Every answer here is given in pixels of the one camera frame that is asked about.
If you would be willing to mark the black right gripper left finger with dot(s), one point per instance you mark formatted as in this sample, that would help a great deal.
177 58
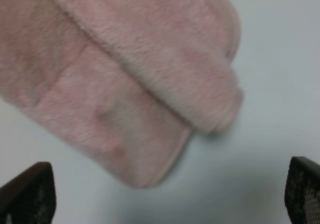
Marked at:
30 197

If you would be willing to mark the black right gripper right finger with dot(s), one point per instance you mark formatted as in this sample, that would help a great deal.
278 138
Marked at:
302 191

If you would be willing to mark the pink fluffy towel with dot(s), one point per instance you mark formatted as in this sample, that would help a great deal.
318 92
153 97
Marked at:
124 81

